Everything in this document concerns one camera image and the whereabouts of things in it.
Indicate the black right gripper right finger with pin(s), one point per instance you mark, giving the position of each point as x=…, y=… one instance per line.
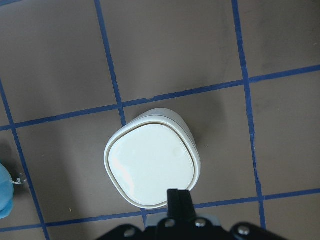
x=186, y=207

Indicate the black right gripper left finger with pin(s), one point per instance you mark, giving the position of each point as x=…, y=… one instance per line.
x=173, y=207

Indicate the white trash can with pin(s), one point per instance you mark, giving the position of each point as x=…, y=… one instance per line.
x=153, y=153

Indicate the blue teddy bear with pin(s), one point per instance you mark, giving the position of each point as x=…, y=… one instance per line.
x=7, y=191

